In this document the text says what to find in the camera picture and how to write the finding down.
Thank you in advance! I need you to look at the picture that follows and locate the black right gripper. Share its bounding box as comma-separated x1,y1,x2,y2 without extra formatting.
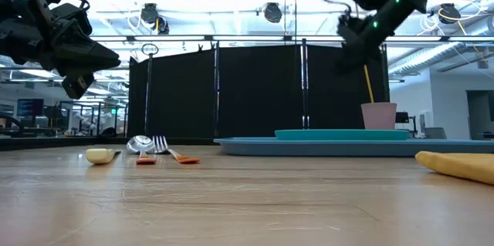
336,6,398,73

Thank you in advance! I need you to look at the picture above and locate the yellow stick utensil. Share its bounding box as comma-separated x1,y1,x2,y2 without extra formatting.
362,64,375,104

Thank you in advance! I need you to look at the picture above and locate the black partition screen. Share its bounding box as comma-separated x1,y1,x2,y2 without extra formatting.
127,43,390,139

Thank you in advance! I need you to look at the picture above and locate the pink cup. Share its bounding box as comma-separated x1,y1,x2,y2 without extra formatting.
360,102,398,130

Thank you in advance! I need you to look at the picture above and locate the spoon with orange handle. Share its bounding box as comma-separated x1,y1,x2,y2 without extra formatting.
126,135,158,165

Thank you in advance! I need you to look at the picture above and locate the knife with cream handle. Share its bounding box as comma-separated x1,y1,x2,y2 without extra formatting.
85,147,122,166

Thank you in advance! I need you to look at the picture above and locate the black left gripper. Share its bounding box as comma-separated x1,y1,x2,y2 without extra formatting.
0,2,121,100

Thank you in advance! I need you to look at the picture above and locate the yellow cloth napkin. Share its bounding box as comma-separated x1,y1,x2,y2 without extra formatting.
414,150,494,186

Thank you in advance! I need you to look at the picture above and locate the black ceiling spotlight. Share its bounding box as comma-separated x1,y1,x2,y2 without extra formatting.
140,2,160,24
263,2,283,24
438,2,461,24

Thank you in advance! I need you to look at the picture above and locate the fork with orange handle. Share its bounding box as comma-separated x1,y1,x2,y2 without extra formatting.
152,135,201,164

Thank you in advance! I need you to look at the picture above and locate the black pole with ring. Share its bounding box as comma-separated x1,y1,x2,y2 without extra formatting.
140,42,160,136

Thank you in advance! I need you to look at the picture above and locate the teal round plate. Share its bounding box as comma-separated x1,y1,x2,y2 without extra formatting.
274,129,410,141

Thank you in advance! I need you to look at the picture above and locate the dark computer monitor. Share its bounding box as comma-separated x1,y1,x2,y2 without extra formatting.
16,98,45,118

